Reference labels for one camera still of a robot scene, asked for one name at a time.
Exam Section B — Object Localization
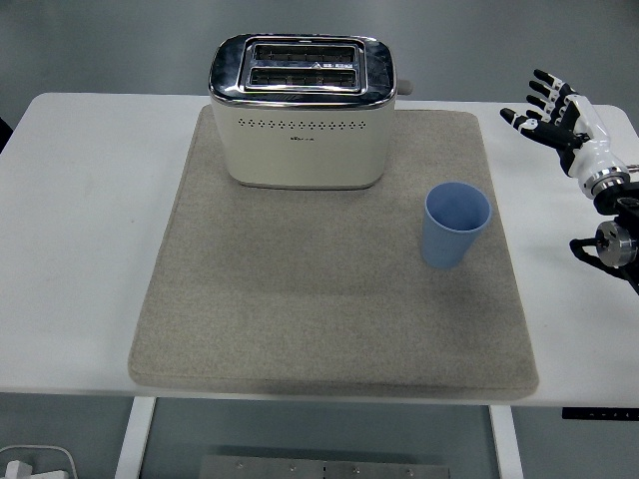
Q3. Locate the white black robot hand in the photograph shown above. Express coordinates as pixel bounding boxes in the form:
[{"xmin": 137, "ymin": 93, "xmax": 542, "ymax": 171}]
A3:
[{"xmin": 499, "ymin": 69, "xmax": 631, "ymax": 201}]

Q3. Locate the blue ribbed cup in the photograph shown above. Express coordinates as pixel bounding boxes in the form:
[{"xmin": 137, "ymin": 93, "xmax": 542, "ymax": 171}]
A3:
[{"xmin": 420, "ymin": 181, "xmax": 493, "ymax": 271}]

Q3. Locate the black table control panel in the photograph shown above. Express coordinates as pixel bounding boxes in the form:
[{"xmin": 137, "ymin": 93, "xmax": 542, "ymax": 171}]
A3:
[{"xmin": 561, "ymin": 407, "xmax": 639, "ymax": 421}]

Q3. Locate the cream chrome toaster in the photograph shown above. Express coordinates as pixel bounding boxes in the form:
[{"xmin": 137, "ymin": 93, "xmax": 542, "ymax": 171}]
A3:
[{"xmin": 207, "ymin": 33, "xmax": 414, "ymax": 192}]

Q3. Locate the beige felt mat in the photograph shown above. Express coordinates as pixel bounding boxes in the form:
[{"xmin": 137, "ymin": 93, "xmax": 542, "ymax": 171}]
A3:
[{"xmin": 127, "ymin": 106, "xmax": 540, "ymax": 401}]

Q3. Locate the white table leg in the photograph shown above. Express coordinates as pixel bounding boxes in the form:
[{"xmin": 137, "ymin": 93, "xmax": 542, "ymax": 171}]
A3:
[
  {"xmin": 114, "ymin": 396, "xmax": 158, "ymax": 479},
  {"xmin": 488, "ymin": 404, "xmax": 525, "ymax": 479}
]

